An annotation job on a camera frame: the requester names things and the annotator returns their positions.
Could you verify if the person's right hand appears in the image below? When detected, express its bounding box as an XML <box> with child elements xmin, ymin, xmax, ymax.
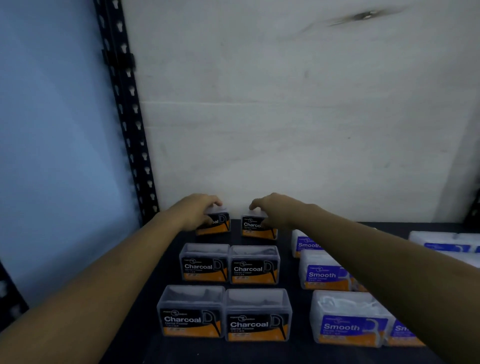
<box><xmin>248</xmin><ymin>192</ymin><xmax>320</xmax><ymax>230</ymax></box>

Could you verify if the person's left hand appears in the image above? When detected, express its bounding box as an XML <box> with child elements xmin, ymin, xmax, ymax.
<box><xmin>168</xmin><ymin>193</ymin><xmax>224</xmax><ymax>233</ymax></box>

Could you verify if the black metal shelf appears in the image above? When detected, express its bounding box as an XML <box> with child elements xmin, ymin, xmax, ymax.
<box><xmin>99</xmin><ymin>219</ymin><xmax>480</xmax><ymax>364</ymax></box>

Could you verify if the person's left forearm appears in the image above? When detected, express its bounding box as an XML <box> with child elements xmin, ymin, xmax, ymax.
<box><xmin>0</xmin><ymin>209</ymin><xmax>185</xmax><ymax>364</ymax></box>

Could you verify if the person's right forearm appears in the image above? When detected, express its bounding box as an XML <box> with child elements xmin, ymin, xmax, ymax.
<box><xmin>299</xmin><ymin>204</ymin><xmax>480</xmax><ymax>364</ymax></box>

